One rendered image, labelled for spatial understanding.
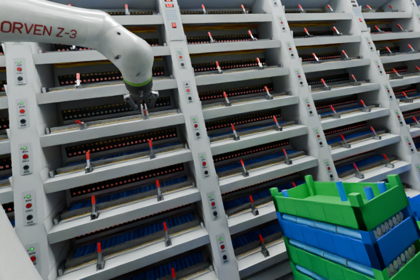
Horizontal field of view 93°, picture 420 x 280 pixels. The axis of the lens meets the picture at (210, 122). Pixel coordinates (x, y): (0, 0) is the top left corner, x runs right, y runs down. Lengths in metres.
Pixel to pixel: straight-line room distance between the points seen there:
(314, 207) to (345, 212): 0.09
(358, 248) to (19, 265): 0.61
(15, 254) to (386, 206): 0.68
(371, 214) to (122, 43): 0.74
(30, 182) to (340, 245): 1.07
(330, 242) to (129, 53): 0.73
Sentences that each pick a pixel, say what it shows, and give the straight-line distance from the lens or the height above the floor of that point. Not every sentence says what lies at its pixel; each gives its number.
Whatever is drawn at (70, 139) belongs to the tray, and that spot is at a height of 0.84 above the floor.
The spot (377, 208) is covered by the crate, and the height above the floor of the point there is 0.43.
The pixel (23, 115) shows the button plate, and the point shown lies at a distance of 1.12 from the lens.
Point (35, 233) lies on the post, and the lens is 1.07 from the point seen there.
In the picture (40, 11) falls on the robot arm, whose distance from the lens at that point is 0.57.
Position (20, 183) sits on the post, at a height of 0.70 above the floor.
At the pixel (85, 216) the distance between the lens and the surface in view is 1.06.
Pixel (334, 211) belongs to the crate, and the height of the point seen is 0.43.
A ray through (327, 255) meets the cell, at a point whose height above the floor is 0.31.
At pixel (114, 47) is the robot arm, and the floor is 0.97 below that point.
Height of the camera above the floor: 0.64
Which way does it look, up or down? 10 degrees up
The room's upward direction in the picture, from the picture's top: 13 degrees counter-clockwise
